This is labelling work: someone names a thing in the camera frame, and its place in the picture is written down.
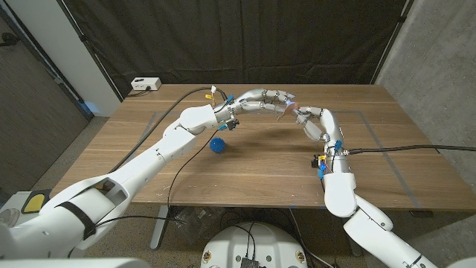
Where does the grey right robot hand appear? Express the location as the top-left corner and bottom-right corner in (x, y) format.
(295, 106), (353, 176)

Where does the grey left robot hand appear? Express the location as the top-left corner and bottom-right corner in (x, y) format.
(213, 87), (298, 132)

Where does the blue spiky ball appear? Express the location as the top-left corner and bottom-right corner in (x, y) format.
(209, 136), (227, 154)

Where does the black backdrop curtain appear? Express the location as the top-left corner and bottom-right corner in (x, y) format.
(61, 0), (414, 100)

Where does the black backdrop stand pole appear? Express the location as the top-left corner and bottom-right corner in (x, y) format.
(370, 0), (416, 86)
(55, 0), (124, 102)

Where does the white power box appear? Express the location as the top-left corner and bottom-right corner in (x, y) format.
(130, 77), (162, 92)

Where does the clear plastic bag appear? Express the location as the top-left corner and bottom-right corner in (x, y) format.
(170, 206), (224, 246)

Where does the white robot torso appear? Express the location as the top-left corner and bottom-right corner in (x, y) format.
(199, 222), (309, 268)

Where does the white table leg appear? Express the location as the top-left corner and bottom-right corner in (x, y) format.
(149, 205), (171, 250)

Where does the dark wooden door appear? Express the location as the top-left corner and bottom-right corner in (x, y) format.
(0, 7), (94, 197)

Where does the yellow and black pedal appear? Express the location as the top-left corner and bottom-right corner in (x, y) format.
(21, 188), (53, 215)

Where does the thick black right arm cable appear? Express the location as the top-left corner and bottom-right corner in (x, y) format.
(346, 144), (476, 156)

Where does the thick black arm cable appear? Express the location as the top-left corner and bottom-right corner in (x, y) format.
(346, 144), (476, 156)
(109, 86), (227, 173)

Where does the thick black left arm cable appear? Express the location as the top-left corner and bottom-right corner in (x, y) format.
(109, 86), (227, 173)

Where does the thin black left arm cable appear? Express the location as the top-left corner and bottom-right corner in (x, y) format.
(94, 128), (221, 228)

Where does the black power box cable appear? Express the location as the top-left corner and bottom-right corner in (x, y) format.
(127, 86), (152, 98)

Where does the black torso cable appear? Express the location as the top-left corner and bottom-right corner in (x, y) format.
(232, 222), (258, 261)

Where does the black door handle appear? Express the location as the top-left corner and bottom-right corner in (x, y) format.
(0, 32), (20, 48)

